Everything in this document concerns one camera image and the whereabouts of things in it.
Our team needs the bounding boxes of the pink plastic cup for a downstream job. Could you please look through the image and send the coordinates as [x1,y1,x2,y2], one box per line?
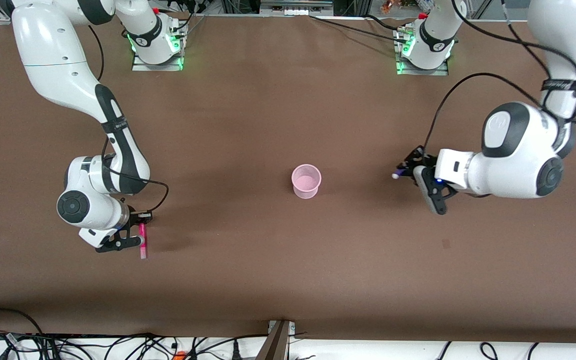
[291,163,323,200]

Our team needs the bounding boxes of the grey power strip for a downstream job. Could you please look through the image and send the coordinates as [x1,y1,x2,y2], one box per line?
[260,0,335,17]

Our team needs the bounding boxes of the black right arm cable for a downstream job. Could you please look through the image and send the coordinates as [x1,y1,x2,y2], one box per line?
[87,25,170,216]

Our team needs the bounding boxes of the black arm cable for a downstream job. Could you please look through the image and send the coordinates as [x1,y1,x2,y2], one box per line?
[87,25,170,216]
[424,0,576,157]

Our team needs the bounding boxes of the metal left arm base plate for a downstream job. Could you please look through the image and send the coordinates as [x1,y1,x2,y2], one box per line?
[395,27,450,77]

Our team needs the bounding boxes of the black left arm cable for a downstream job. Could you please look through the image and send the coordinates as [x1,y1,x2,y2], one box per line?
[424,0,576,157]

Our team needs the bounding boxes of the tangled black cable bundle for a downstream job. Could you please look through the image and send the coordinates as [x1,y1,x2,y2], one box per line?
[0,330,270,360]

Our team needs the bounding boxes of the short black table cable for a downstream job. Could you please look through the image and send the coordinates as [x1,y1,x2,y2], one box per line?
[365,14,403,31]

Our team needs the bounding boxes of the long black table cable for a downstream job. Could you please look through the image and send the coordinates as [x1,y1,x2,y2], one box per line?
[309,15,409,44]

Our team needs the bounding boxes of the thick black looping cable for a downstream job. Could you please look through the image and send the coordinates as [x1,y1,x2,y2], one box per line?
[0,307,45,337]

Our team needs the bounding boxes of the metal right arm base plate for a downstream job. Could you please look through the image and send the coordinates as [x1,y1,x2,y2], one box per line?
[132,27,186,72]

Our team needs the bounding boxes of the metal table edge bracket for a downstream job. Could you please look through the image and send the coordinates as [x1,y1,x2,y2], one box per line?
[255,320,297,360]

